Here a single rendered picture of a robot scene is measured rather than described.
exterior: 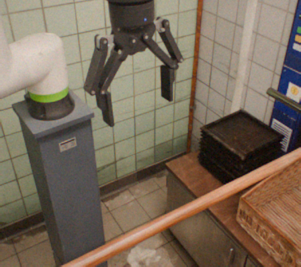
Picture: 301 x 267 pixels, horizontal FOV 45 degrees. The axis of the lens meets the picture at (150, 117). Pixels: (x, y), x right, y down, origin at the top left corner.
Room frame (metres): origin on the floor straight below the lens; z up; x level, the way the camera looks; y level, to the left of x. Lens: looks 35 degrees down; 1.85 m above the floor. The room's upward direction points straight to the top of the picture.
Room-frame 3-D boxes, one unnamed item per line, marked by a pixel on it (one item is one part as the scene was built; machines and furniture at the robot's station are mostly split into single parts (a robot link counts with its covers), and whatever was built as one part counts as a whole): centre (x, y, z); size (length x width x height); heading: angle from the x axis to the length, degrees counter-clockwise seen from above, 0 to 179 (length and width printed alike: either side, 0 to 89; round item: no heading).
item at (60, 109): (1.04, 0.36, 1.23); 0.26 x 0.15 x 0.06; 36
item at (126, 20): (0.58, 0.03, 1.63); 0.08 x 0.07 x 0.09; 126
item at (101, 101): (0.53, 0.09, 1.53); 0.03 x 0.01 x 0.05; 126
